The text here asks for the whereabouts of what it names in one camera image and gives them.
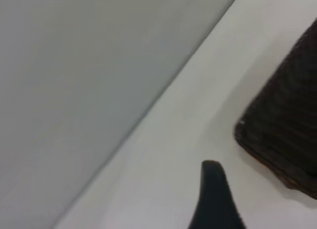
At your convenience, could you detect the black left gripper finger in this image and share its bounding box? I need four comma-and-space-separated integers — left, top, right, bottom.
187, 160, 246, 229

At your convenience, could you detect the dark brown wicker basket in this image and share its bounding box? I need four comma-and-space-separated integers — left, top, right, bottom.
233, 17, 317, 200

